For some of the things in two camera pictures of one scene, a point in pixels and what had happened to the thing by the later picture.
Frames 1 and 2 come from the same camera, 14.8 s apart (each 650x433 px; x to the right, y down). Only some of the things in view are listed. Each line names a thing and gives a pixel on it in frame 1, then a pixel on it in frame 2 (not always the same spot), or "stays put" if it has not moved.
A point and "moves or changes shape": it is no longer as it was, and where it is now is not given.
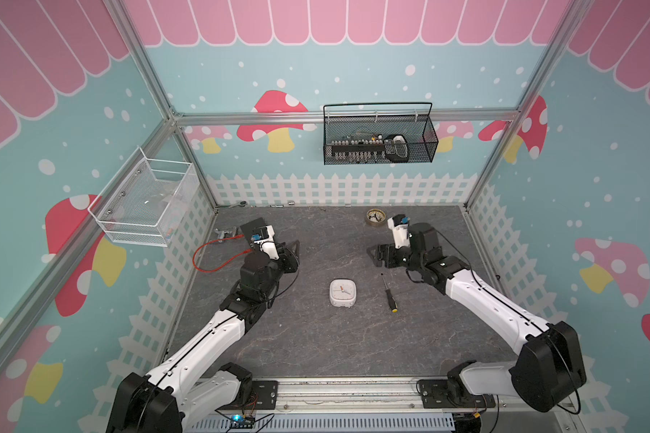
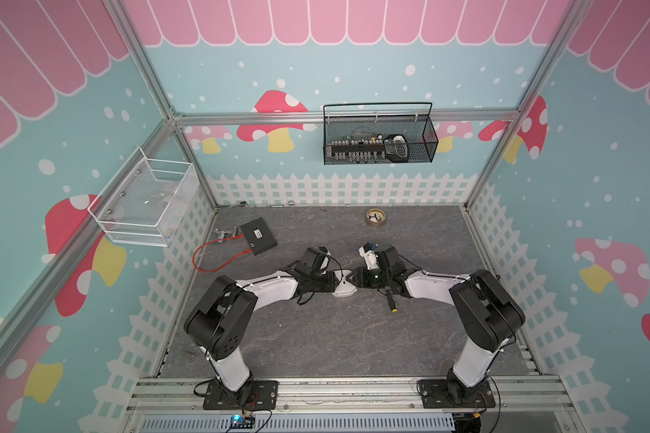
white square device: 399,224 to 368,254
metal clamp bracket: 222,234 stays put
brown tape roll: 376,217 stays put
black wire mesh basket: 379,139 stays put
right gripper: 390,259 to 360,278
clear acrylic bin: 147,200 stays put
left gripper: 289,258 to 330,285
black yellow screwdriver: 393,303 stays put
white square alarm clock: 342,292 moves or changes shape
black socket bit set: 369,150 stays put
